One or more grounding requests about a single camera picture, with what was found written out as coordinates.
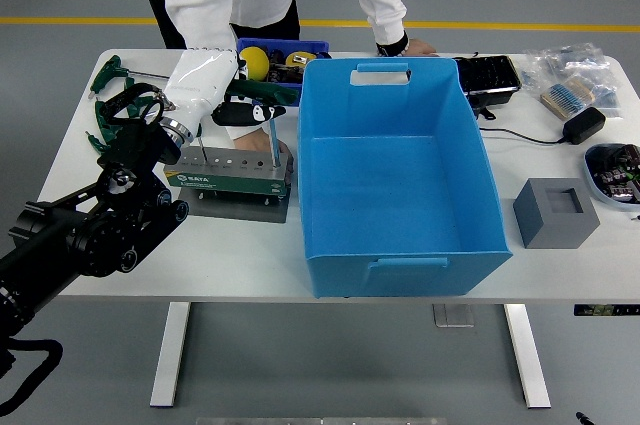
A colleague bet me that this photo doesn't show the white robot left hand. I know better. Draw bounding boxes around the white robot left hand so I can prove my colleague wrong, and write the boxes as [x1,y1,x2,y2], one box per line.
[163,47,288,132]

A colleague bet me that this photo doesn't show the person's right hand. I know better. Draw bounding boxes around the person's right hand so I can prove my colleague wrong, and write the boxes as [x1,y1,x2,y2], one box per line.
[230,124,295,174]

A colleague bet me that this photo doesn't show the person's left hand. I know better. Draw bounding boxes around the person's left hand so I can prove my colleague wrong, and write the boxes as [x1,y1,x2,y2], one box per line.
[407,39,439,57]

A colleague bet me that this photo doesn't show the grey green tool stand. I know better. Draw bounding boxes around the grey green tool stand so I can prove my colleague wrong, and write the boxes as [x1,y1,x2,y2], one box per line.
[163,144,294,225]

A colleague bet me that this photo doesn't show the large green T-handle wrench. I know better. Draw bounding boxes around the large green T-handle wrench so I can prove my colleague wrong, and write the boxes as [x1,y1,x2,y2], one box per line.
[224,78,300,170]

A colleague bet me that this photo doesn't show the large blue plastic box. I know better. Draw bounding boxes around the large blue plastic box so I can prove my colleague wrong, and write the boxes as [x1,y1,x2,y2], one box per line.
[298,57,515,300]

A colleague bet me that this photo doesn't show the black wristband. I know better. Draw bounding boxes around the black wristband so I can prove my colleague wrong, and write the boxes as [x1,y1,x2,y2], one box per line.
[375,32,410,57]

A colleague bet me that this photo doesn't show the yellow ball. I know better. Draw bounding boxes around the yellow ball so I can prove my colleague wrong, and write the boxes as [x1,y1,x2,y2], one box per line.
[238,46,272,81]

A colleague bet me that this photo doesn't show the black plastic tray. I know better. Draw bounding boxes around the black plastic tray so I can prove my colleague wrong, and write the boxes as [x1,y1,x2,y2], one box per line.
[452,54,524,109]

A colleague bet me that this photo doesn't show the dark metal parts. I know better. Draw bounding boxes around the dark metal parts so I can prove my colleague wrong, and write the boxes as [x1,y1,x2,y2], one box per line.
[268,47,307,85]

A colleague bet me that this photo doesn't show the white table leg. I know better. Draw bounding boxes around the white table leg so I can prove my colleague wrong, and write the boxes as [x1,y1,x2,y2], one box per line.
[149,302,192,409]
[502,303,553,410]

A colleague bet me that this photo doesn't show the small blue plastic bin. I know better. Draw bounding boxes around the small blue plastic bin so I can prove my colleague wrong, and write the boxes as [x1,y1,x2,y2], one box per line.
[235,36,332,109]

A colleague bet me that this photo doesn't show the yellow tape measure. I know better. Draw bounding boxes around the yellow tape measure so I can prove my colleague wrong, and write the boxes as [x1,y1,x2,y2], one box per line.
[284,50,321,69]

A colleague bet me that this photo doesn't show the black table control panel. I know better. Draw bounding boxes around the black table control panel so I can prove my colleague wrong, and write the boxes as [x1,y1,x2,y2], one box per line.
[573,304,640,317]

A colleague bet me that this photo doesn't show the clear plastic parts bag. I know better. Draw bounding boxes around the clear plastic parts bag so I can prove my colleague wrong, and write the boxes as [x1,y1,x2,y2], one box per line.
[574,64,626,121]
[522,42,614,96]

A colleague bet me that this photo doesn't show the blue resistor strip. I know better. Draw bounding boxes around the blue resistor strip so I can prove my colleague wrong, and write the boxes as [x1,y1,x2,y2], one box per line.
[539,77,596,121]

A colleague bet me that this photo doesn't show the grey floor plate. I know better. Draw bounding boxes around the grey floor plate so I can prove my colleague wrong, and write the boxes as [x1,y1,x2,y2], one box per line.
[432,303,475,329]

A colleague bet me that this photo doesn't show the black power adapter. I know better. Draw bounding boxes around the black power adapter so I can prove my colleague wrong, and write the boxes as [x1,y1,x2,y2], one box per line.
[562,106,608,146]

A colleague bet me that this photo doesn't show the grey block with recess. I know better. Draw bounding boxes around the grey block with recess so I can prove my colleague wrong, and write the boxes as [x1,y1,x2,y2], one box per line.
[512,177,601,250]

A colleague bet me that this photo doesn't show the pale blue bowl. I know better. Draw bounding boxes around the pale blue bowl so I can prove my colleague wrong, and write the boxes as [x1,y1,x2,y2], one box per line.
[583,142,640,211]

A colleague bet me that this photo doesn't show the dark electronic components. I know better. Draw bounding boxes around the dark electronic components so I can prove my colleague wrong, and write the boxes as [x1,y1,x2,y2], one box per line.
[597,144,640,204]

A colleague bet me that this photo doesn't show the black strap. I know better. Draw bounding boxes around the black strap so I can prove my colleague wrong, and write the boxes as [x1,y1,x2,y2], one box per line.
[469,102,499,121]

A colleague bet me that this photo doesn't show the black adapter cable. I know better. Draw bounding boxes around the black adapter cable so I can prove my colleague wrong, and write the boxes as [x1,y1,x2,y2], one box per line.
[479,125,569,146]

